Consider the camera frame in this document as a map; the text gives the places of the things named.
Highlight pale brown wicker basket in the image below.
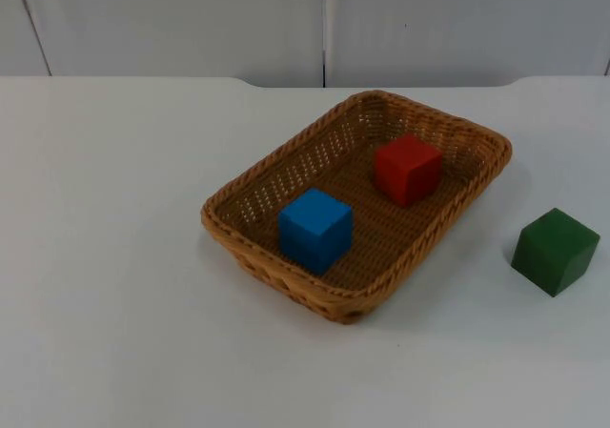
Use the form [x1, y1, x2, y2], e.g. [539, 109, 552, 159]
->
[199, 89, 514, 325]

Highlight green cube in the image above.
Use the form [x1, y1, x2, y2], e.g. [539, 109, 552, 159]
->
[510, 207, 601, 298]

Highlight red cube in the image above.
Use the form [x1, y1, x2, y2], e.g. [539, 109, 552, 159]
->
[374, 133, 444, 209]

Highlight blue cube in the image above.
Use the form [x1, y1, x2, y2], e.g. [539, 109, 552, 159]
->
[277, 188, 355, 277]

